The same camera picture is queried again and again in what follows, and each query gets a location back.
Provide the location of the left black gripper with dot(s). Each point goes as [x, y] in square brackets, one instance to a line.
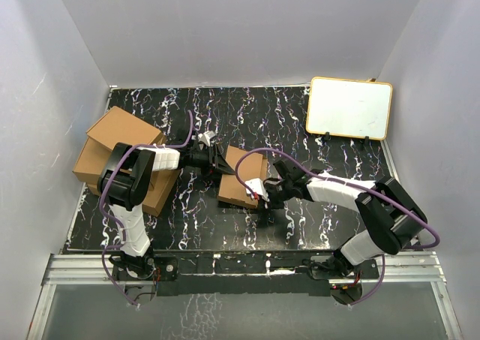
[215, 165]

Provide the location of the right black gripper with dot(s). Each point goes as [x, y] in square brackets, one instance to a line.
[273, 203]

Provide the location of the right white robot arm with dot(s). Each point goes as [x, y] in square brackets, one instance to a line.
[391, 218]

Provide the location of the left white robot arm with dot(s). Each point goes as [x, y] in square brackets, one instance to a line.
[124, 183]

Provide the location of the top small folded cardboard box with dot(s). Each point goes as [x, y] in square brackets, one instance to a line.
[119, 126]

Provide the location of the middle folded cardboard box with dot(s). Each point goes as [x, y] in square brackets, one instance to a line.
[91, 162]

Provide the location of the bottom folded cardboard box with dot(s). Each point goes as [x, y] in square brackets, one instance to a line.
[162, 184]

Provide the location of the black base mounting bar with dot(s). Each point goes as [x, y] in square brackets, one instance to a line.
[315, 273]

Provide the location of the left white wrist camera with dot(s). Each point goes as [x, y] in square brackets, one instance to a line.
[206, 138]

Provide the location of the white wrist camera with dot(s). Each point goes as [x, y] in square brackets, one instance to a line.
[206, 138]
[256, 190]

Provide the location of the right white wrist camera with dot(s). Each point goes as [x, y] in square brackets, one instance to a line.
[256, 190]

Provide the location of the white board yellow frame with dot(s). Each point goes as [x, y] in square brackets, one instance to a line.
[349, 108]

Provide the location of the aluminium frame rail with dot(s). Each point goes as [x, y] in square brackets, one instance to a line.
[86, 269]

